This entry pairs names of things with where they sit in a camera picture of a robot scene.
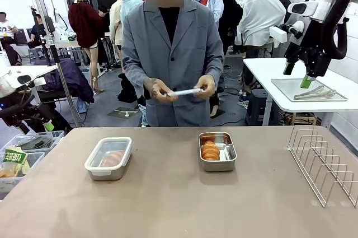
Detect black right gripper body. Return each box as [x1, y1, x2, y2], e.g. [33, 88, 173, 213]
[286, 44, 331, 78]

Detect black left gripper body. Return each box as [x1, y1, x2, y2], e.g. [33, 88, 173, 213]
[0, 102, 54, 127]

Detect lidded plastic food container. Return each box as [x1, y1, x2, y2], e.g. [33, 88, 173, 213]
[84, 136, 133, 177]

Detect golden croissant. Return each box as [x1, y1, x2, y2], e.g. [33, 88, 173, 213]
[200, 139, 221, 161]
[101, 150, 125, 167]

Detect white-rimmed clear plastic lid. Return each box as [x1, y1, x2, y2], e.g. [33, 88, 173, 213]
[167, 88, 202, 98]

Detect person's right forearm grey sleeve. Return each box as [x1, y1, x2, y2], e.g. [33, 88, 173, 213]
[122, 53, 153, 96]

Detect person's left forearm grey sleeve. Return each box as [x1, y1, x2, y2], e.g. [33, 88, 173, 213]
[205, 50, 224, 87]

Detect person's tattooed left hand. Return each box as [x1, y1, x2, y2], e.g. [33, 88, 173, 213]
[192, 74, 216, 99]

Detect person's tattooed right hand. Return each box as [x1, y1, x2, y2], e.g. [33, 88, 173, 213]
[143, 77, 180, 102]

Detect stainless steel tongs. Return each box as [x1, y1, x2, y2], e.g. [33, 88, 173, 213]
[293, 86, 337, 100]

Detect clear plastic storage bin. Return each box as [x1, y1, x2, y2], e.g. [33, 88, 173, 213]
[0, 150, 47, 201]
[10, 130, 65, 155]

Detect flat steel baking tray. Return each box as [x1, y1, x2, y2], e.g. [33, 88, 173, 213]
[270, 77, 348, 102]

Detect green snack bag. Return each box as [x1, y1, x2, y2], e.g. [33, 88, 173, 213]
[2, 147, 31, 176]

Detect white side table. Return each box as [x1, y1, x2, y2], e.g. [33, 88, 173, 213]
[242, 57, 358, 129]

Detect white desk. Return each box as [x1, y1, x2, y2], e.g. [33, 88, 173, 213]
[0, 64, 58, 82]

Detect dark purple cloth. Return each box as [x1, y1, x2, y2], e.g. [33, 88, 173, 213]
[41, 58, 95, 104]

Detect mannequin in white shirt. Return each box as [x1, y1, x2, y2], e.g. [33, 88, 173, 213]
[237, 0, 288, 54]

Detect seated person dark clothes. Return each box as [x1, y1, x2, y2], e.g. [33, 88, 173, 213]
[27, 13, 48, 50]

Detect mannequin in black clothing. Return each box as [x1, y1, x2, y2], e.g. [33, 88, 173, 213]
[214, 0, 244, 54]

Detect seated person white t-shirt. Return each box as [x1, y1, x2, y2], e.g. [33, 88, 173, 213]
[0, 11, 20, 45]

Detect lidded stainless steel container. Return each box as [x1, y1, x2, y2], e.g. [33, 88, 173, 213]
[88, 148, 132, 181]

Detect person in grey jacket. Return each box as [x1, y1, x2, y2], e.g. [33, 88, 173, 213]
[121, 0, 224, 127]

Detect mannequin in red sweater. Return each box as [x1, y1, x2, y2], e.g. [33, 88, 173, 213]
[68, 0, 104, 95]

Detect open stainless steel container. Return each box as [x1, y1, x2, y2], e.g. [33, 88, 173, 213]
[197, 131, 238, 172]

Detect mannequin in cream clothing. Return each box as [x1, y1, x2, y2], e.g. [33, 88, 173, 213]
[109, 0, 126, 68]

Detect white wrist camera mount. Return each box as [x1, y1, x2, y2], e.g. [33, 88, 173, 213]
[269, 20, 305, 44]

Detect black corrugated cable hose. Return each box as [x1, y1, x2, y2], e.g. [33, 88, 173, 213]
[321, 0, 358, 60]

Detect grey mannequin base plate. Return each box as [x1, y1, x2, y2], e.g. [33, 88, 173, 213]
[107, 106, 140, 119]

